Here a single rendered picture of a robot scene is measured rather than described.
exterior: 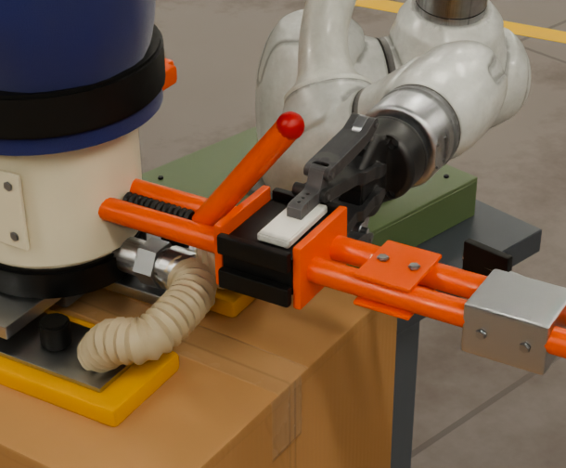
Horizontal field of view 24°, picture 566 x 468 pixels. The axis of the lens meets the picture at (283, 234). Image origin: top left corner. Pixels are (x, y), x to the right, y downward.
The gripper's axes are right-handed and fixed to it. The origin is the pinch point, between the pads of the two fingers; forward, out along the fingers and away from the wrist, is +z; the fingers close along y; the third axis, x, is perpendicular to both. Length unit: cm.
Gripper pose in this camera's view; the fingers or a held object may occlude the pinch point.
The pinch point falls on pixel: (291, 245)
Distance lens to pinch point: 115.0
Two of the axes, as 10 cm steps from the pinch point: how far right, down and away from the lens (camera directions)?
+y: 0.0, 8.6, 5.1
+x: -8.7, -2.5, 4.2
